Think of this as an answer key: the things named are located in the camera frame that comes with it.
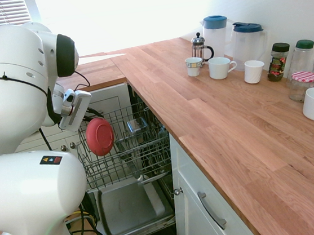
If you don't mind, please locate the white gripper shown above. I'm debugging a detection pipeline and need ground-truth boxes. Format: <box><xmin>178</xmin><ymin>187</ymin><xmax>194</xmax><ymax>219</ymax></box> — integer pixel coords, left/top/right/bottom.
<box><xmin>55</xmin><ymin>87</ymin><xmax>96</xmax><ymax>135</ymax></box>

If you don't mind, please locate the red plastic plate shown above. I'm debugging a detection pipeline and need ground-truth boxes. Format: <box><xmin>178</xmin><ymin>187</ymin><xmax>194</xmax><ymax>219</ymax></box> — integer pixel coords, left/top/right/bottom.
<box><xmin>84</xmin><ymin>116</ymin><xmax>116</xmax><ymax>158</ymax></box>

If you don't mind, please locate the grey dishwasher spray tube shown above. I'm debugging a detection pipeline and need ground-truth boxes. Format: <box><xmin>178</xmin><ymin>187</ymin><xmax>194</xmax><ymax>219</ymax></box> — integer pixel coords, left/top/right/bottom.
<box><xmin>120</xmin><ymin>149</ymin><xmax>145</xmax><ymax>185</ymax></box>

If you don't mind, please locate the steel-lined dishwasher door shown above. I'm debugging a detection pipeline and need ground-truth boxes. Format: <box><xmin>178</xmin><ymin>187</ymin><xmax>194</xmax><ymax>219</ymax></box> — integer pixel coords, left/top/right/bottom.
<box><xmin>86</xmin><ymin>172</ymin><xmax>178</xmax><ymax>235</ymax></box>

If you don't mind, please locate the white corner cabinet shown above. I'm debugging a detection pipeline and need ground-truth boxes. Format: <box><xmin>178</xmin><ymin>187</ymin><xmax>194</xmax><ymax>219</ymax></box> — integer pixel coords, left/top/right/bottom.
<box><xmin>9</xmin><ymin>82</ymin><xmax>137</xmax><ymax>168</ymax></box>

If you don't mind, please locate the clear plastic container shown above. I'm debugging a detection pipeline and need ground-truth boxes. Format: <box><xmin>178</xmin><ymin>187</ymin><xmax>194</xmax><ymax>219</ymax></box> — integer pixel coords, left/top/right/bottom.
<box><xmin>125</xmin><ymin>116</ymin><xmax>149</xmax><ymax>134</ymax></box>

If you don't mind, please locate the small patterned white cup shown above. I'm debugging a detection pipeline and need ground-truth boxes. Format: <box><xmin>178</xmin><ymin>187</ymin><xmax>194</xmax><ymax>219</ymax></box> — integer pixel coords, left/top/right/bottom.
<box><xmin>184</xmin><ymin>56</ymin><xmax>204</xmax><ymax>78</ymax></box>

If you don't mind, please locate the glass French press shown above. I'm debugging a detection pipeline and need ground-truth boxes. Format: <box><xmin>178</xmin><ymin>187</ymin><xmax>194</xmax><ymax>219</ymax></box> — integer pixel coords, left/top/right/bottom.
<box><xmin>189</xmin><ymin>30</ymin><xmax>216</xmax><ymax>69</ymax></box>

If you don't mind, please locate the white cabinet with drawer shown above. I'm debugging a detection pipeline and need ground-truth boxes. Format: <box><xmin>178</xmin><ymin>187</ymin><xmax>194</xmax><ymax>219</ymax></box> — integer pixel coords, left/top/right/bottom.
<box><xmin>164</xmin><ymin>123</ymin><xmax>265</xmax><ymax>235</ymax></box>

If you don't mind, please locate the white cabinet drawer front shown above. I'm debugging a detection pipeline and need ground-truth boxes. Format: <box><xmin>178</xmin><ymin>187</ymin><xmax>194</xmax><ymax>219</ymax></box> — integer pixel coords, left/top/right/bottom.
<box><xmin>172</xmin><ymin>132</ymin><xmax>259</xmax><ymax>235</ymax></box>

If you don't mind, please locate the clear jug blue lid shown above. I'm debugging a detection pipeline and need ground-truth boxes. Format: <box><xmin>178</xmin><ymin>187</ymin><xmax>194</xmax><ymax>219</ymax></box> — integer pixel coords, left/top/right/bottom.
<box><xmin>228</xmin><ymin>19</ymin><xmax>271</xmax><ymax>73</ymax></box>
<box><xmin>200</xmin><ymin>12</ymin><xmax>237</xmax><ymax>61</ymax></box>

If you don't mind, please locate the dark instant coffee jar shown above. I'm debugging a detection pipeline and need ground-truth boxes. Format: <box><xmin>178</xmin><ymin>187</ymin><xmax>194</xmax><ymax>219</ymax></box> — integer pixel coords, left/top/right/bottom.
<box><xmin>263</xmin><ymin>41</ymin><xmax>295</xmax><ymax>83</ymax></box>

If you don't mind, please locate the glass jar red gingham lid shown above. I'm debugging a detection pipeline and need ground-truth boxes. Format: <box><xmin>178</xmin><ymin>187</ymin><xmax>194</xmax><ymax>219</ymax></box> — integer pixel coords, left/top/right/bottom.
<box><xmin>285</xmin><ymin>70</ymin><xmax>314</xmax><ymax>104</ymax></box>

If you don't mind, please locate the clear jar green lid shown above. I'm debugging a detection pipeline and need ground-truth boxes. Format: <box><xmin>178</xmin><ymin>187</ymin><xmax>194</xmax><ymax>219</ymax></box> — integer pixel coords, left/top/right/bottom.
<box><xmin>287</xmin><ymin>38</ymin><xmax>314</xmax><ymax>80</ymax></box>

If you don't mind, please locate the small white wrist camera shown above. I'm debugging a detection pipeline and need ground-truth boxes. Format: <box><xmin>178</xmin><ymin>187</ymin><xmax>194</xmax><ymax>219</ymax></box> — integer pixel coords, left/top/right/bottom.
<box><xmin>61</xmin><ymin>88</ymin><xmax>78</xmax><ymax>109</ymax></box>

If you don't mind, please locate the grey wire dishwasher rack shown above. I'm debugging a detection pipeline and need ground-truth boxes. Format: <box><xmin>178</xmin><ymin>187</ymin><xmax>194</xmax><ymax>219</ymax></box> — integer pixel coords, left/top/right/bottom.
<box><xmin>72</xmin><ymin>99</ymin><xmax>175</xmax><ymax>192</ymax></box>

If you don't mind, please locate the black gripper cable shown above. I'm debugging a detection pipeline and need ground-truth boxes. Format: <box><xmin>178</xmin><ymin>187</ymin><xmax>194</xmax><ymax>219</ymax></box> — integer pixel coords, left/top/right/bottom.
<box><xmin>0</xmin><ymin>63</ymin><xmax>96</xmax><ymax>136</ymax></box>

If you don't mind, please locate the yellow cable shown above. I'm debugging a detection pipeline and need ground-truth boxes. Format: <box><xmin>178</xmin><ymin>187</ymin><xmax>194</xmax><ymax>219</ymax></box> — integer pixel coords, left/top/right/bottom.
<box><xmin>73</xmin><ymin>209</ymin><xmax>98</xmax><ymax>227</ymax></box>

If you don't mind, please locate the white mug with handle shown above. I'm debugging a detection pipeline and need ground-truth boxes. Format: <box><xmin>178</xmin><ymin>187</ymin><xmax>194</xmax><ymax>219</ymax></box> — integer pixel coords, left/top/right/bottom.
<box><xmin>207</xmin><ymin>55</ymin><xmax>239</xmax><ymax>81</ymax></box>

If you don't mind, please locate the metal bar drawer handle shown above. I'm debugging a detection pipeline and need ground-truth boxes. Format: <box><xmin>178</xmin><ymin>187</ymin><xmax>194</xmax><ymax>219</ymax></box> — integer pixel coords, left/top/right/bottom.
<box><xmin>196</xmin><ymin>188</ymin><xmax>228</xmax><ymax>233</ymax></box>

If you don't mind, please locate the white cup without handle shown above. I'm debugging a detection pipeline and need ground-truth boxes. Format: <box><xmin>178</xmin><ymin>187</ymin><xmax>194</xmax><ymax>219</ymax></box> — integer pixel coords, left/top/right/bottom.
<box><xmin>242</xmin><ymin>58</ymin><xmax>268</xmax><ymax>85</ymax></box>

